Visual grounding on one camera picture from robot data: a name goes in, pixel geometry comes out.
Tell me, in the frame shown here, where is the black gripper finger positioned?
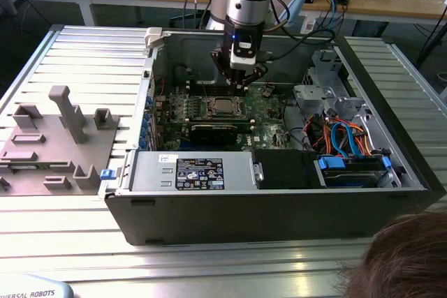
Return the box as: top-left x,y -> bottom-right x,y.
210,49 -> 242,96
240,63 -> 269,96

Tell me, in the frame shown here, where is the silver green CPU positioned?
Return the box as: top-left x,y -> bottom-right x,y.
213,98 -> 235,114

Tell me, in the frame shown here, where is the metal socket cover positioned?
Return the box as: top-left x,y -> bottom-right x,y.
206,95 -> 245,118

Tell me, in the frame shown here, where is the metal locking lever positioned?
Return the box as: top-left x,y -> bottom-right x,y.
198,76 -> 211,102

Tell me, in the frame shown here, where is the CPU socket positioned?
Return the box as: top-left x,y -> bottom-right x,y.
205,94 -> 247,119

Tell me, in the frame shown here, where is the green motherboard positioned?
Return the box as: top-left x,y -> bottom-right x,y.
153,83 -> 301,151

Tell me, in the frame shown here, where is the silver drive cage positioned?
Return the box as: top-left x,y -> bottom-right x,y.
292,49 -> 372,130

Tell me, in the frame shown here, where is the black graphics card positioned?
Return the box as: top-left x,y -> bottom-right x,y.
157,119 -> 258,146

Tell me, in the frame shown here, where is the white plastic case latch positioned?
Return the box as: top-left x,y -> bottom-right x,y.
144,27 -> 164,50

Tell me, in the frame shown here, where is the grey power supply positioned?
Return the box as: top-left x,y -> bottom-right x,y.
126,150 -> 265,193

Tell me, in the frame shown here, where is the hard disk in blue carrier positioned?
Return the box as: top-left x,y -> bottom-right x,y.
313,154 -> 393,190

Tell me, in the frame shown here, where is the black silver PC case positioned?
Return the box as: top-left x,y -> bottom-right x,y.
98,27 -> 447,247

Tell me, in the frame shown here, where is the grey parts rack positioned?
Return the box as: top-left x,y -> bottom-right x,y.
0,84 -> 122,197

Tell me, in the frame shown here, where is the person head brown hair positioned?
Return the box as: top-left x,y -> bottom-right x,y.
344,210 -> 447,298

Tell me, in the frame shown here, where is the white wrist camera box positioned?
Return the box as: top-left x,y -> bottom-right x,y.
229,37 -> 258,69

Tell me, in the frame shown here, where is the copper coloured hose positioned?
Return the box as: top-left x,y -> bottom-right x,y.
267,15 -> 291,32

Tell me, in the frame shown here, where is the black camera cable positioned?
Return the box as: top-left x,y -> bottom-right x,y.
257,27 -> 337,62

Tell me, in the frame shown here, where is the orange wire bundle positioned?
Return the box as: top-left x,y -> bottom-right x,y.
310,116 -> 374,156

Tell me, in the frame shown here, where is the blue data wire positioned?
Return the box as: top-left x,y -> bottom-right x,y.
329,120 -> 365,160

